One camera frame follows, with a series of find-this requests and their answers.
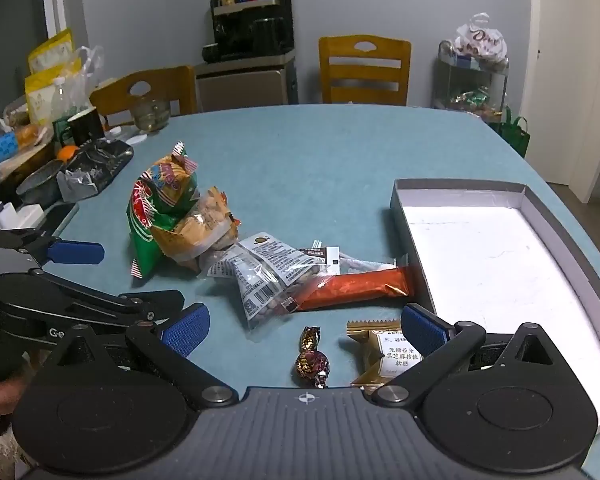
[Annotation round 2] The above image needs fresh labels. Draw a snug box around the green tote bag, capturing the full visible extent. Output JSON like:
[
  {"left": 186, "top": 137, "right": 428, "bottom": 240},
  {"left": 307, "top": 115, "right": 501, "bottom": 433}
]
[{"left": 489, "top": 106, "right": 532, "bottom": 159}]

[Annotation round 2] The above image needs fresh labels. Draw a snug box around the person's left hand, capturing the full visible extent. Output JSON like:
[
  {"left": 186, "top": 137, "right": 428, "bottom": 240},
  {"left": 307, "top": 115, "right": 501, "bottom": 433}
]
[{"left": 0, "top": 380, "right": 28, "bottom": 415}]

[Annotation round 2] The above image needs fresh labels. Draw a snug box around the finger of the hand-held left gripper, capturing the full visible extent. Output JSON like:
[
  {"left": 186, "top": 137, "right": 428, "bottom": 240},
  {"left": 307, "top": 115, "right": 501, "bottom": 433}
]
[
  {"left": 0, "top": 271, "right": 186, "bottom": 328},
  {"left": 0, "top": 229, "right": 105, "bottom": 265}
]

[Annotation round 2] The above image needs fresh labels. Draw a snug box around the long orange snack bar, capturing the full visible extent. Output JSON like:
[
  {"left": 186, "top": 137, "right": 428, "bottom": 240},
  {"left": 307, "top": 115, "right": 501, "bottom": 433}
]
[{"left": 294, "top": 266, "right": 412, "bottom": 312}]

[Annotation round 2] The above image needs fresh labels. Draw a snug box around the gold snack packet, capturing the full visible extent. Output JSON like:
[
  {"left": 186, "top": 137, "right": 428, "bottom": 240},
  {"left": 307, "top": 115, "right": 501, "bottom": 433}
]
[{"left": 346, "top": 319, "right": 427, "bottom": 397}]

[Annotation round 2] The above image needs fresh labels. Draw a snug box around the white spoon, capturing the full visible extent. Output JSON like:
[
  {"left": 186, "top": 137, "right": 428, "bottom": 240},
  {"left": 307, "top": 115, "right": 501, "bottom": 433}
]
[{"left": 104, "top": 127, "right": 149, "bottom": 147}]

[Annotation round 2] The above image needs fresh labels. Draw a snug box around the blue package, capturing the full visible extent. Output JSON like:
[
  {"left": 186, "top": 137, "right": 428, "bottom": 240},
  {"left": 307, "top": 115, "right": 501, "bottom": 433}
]
[{"left": 0, "top": 131, "right": 22, "bottom": 164}]

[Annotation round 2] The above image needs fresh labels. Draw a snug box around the clear plastic bottle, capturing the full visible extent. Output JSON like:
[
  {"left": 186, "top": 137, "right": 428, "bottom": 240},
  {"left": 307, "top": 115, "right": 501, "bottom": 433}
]
[{"left": 51, "top": 77, "right": 77, "bottom": 122}]

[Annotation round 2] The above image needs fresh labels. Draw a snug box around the dark brown snack packet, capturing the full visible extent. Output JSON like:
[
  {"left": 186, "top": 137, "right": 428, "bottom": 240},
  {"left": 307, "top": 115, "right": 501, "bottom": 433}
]
[{"left": 299, "top": 244, "right": 341, "bottom": 267}]

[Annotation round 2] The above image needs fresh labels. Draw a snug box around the clear nut packet with barcode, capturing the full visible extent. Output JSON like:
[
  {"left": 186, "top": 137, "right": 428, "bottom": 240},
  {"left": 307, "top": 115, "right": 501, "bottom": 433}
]
[{"left": 200, "top": 232, "right": 331, "bottom": 332}]

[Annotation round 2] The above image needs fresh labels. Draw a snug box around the grey shallow cardboard box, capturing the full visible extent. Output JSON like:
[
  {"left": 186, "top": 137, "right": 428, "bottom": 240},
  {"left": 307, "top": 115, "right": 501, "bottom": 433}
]
[{"left": 390, "top": 178, "right": 600, "bottom": 436}]

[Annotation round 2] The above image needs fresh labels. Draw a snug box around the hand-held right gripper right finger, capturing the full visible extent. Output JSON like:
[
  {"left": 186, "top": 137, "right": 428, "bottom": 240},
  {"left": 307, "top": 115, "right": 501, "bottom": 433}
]
[{"left": 371, "top": 304, "right": 568, "bottom": 405}]

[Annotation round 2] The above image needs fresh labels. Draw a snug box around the white charger box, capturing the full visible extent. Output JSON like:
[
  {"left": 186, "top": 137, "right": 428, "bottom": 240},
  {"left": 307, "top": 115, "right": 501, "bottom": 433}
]
[{"left": 0, "top": 202, "right": 46, "bottom": 231}]

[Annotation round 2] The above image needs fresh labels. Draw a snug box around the white plastic bag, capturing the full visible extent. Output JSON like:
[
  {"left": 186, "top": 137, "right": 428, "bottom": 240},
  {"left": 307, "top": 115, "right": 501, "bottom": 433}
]
[{"left": 452, "top": 12, "right": 509, "bottom": 70}]

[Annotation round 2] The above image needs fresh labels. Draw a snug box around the clear plastic packet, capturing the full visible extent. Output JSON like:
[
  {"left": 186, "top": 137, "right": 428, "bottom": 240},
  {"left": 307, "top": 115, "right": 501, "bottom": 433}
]
[{"left": 330, "top": 252, "right": 398, "bottom": 277}]

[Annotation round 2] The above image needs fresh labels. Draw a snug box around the black water dispenser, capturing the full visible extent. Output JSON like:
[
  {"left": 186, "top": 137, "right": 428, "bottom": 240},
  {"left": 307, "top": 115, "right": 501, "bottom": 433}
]
[{"left": 195, "top": 0, "right": 299, "bottom": 112}]

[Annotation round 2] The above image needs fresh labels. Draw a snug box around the glass bowl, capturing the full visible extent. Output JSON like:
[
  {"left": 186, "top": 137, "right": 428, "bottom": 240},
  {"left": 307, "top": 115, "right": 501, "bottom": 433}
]
[{"left": 132, "top": 97, "right": 172, "bottom": 134}]

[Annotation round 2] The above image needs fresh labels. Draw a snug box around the bread loaf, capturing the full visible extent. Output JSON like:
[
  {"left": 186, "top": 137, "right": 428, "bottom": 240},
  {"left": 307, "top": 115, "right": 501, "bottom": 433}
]
[{"left": 10, "top": 124, "right": 45, "bottom": 150}]

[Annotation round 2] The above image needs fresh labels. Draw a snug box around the black mug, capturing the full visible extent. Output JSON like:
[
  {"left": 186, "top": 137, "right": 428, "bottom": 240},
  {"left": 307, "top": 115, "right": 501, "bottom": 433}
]
[{"left": 66, "top": 107, "right": 105, "bottom": 149}]

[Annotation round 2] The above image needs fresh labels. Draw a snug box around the black tray with foil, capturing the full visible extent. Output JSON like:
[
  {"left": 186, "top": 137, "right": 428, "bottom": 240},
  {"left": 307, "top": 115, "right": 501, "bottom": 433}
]
[{"left": 60, "top": 138, "right": 135, "bottom": 204}]

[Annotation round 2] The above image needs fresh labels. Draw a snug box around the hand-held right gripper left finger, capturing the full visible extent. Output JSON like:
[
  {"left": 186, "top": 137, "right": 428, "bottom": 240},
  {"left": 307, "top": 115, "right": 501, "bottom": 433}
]
[{"left": 45, "top": 304, "right": 238, "bottom": 407}]

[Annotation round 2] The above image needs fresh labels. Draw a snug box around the brown chocolate candy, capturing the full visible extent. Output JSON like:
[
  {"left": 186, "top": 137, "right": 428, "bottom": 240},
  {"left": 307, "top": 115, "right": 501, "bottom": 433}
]
[{"left": 293, "top": 325, "right": 334, "bottom": 390}]

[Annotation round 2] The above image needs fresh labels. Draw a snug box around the black pan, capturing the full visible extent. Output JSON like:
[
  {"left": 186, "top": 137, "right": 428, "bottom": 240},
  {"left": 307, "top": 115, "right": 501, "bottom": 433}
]
[{"left": 15, "top": 159, "right": 67, "bottom": 209}]

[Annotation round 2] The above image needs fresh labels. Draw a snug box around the green snack bag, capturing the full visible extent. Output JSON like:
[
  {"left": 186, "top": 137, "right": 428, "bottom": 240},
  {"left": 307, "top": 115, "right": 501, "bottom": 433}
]
[{"left": 126, "top": 141, "right": 202, "bottom": 279}]

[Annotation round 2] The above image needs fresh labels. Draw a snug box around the metal trolley shelf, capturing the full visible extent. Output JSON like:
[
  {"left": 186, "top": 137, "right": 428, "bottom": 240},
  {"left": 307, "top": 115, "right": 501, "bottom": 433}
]
[{"left": 432, "top": 40, "right": 511, "bottom": 122}]

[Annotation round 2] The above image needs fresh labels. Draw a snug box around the wooden chair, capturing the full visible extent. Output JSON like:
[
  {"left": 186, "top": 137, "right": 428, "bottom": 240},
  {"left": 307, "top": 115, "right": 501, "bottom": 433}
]
[
  {"left": 318, "top": 35, "right": 412, "bottom": 107},
  {"left": 88, "top": 65, "right": 197, "bottom": 130}
]

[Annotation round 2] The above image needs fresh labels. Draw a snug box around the clear plastic bag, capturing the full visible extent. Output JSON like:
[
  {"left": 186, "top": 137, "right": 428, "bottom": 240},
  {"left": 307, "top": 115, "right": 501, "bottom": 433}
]
[{"left": 55, "top": 45, "right": 105, "bottom": 111}]

